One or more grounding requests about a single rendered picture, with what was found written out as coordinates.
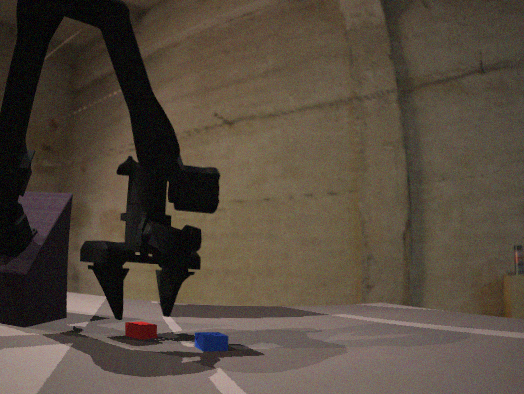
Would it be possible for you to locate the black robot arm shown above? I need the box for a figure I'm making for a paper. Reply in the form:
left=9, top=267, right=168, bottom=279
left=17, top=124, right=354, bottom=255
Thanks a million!
left=0, top=0, right=220, bottom=259

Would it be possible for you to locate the red block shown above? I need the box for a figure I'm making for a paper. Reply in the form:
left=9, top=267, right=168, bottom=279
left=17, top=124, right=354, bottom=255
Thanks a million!
left=125, top=321, right=157, bottom=340

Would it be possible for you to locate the blue block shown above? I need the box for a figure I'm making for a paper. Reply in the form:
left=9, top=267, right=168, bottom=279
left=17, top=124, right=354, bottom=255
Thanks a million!
left=195, top=332, right=229, bottom=352

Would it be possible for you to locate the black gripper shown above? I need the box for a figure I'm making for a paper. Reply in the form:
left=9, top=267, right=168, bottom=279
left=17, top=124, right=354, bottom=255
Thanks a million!
left=80, top=204, right=201, bottom=320

